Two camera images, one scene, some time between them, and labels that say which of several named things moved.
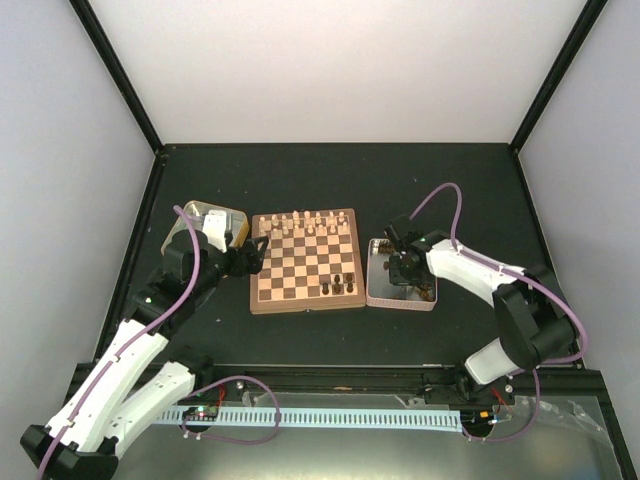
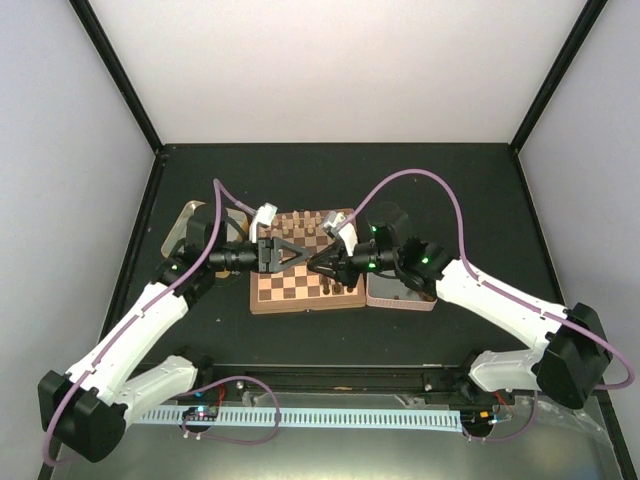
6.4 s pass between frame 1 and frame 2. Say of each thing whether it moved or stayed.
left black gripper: moved
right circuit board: stayed
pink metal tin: stayed
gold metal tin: stayed
